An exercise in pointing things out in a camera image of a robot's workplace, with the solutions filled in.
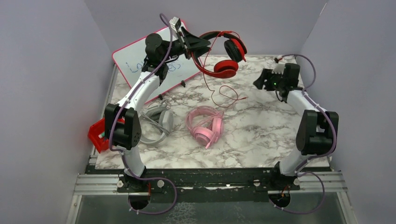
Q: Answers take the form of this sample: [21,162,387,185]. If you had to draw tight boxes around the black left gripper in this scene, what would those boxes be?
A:
[160,26,211,62]

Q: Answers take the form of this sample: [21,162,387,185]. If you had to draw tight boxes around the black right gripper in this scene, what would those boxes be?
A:
[252,69,285,91]

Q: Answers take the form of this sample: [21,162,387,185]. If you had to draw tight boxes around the red headphone cable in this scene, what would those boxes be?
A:
[199,30,249,109]

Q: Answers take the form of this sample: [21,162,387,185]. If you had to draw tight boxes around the red black headphones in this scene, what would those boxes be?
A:
[191,31,248,79]

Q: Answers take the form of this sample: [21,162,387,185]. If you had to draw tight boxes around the grey headphone cable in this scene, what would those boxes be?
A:
[143,106,171,137]

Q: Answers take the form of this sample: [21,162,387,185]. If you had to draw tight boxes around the pink headphones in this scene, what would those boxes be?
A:
[185,106,224,149]

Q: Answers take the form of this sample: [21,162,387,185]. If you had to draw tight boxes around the grey white headphones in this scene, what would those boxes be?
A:
[140,103,174,145]

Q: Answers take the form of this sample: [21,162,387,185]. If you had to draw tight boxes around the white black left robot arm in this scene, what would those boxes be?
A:
[104,28,210,192]

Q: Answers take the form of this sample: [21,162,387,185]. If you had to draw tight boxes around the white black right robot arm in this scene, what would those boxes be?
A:
[253,63,339,190]

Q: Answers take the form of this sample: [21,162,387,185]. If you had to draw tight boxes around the pink framed whiteboard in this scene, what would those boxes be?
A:
[112,37,199,102]

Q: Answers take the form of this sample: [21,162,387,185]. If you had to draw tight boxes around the white green marker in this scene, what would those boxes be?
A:
[98,132,105,139]

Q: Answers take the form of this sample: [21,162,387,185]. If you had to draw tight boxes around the red plastic bin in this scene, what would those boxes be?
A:
[88,118,109,154]

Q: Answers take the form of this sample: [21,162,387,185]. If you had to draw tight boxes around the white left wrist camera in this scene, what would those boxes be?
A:
[169,17,182,34]

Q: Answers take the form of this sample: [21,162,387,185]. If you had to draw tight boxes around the black metal base rail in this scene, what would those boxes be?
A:
[75,167,329,207]

